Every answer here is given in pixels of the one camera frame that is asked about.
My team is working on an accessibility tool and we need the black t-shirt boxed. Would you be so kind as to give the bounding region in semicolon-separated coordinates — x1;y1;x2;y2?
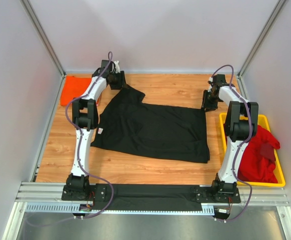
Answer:
90;86;210;164

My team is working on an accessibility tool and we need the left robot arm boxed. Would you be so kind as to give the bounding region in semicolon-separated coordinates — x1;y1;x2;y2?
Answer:
65;59;126;190

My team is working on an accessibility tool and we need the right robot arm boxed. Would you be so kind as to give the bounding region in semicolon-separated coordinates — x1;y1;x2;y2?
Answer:
202;74;259;186

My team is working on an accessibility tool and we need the folded orange t-shirt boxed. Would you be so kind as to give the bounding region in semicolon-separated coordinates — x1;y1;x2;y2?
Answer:
60;76;92;107

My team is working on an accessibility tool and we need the red t-shirt in bin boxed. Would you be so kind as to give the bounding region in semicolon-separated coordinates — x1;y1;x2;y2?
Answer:
237;125;281;184

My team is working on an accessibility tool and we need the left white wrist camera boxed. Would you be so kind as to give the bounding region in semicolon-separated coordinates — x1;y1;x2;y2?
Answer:
112;60;121;74

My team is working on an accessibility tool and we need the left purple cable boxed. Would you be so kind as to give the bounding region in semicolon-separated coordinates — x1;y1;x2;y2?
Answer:
63;51;116;221

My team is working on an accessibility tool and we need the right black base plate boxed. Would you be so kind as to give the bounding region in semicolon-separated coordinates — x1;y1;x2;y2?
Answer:
190;185;241;204

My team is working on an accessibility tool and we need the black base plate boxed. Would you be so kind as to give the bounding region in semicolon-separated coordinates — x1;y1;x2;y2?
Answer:
61;183;108;202
190;185;241;204

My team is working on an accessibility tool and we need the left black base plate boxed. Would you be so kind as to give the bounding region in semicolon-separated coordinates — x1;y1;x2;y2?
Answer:
61;183;108;202

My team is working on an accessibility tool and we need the right aluminium frame post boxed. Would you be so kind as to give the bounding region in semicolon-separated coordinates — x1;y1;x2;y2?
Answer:
236;0;288;78

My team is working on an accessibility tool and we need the aluminium frame post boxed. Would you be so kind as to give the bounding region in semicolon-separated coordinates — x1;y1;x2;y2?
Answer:
19;0;68;78
236;0;288;78

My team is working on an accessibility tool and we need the left aluminium frame post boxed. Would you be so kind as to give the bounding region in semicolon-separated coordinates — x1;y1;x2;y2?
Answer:
19;0;68;78

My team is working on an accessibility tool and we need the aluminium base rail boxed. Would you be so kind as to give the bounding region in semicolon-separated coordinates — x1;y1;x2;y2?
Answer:
16;182;289;216

